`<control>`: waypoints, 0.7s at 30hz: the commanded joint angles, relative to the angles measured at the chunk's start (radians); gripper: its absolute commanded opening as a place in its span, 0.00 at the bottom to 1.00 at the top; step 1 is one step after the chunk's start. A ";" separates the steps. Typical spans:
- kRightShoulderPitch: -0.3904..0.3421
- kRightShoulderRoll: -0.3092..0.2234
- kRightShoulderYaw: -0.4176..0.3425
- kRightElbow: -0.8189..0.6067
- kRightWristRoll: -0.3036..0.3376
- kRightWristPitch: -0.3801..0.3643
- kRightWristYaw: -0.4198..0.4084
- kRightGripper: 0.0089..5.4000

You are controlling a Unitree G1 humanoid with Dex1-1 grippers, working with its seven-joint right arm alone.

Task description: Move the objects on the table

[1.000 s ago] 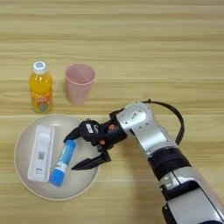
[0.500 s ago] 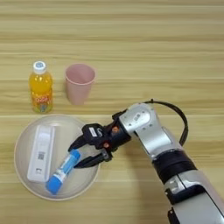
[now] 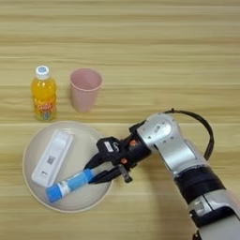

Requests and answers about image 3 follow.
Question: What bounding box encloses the white rectangular device box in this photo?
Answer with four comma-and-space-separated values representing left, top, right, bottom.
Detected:
30, 129, 75, 188

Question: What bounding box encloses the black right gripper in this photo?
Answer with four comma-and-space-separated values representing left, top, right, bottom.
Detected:
82, 123, 153, 186

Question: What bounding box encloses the blue glue stick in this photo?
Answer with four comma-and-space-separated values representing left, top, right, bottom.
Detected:
45, 167, 97, 203

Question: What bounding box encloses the round beige plate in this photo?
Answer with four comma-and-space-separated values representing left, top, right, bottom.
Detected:
22, 120, 114, 215

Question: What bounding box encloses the orange juice bottle white cap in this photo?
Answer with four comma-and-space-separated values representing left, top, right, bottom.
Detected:
30, 65, 59, 123

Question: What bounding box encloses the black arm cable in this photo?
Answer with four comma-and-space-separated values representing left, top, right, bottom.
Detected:
163, 108, 216, 161

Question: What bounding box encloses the pink plastic cup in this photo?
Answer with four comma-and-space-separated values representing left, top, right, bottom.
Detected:
68, 67, 104, 113

